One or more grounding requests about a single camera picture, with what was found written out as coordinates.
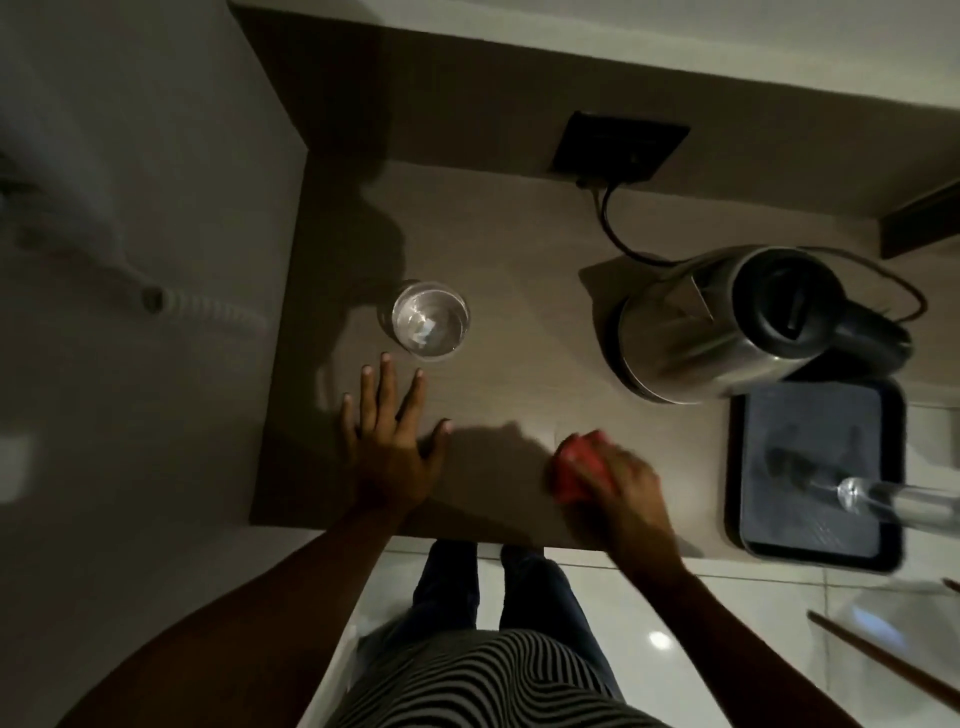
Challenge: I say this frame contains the clear plastic water bottle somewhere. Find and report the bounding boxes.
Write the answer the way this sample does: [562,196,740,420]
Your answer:
[836,476,960,537]

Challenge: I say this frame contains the person's left forearm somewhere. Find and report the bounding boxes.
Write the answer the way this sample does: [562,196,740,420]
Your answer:
[56,506,406,728]

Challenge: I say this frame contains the person's left hand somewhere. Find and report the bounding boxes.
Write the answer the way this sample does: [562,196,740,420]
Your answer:
[341,352,455,519]

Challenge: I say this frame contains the black wall socket plate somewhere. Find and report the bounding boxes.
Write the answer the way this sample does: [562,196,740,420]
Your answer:
[551,110,692,186]

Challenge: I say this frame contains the black kettle power cable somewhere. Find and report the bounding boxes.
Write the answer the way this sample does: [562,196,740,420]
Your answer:
[575,174,930,325]

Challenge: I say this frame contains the stainless steel electric kettle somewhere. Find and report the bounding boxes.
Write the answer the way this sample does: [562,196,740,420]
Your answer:
[613,243,915,406]

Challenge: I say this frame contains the brown wooden stick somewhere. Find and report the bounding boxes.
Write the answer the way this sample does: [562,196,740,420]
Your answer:
[806,609,960,712]

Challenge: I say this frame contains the person's right hand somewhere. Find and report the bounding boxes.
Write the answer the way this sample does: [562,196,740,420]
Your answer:
[558,430,687,575]

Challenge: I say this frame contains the white corrugated hose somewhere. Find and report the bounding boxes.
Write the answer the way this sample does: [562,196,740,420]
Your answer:
[141,285,269,336]

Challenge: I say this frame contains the person's right forearm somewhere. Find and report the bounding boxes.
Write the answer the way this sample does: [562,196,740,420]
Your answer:
[626,558,864,728]

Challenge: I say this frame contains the clear drinking glass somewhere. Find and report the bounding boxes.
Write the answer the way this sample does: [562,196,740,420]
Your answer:
[377,279,472,363]

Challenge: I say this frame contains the striped shirt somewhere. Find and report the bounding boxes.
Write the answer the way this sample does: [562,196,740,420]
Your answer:
[326,628,672,728]

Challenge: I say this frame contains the red cloth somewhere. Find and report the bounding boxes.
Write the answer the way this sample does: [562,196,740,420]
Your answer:
[552,431,618,504]

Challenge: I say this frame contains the dark blue trousers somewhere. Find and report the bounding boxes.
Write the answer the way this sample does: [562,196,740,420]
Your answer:
[408,538,624,699]

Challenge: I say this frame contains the black plastic tray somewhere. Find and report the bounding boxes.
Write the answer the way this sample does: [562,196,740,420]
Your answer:
[724,372,909,575]

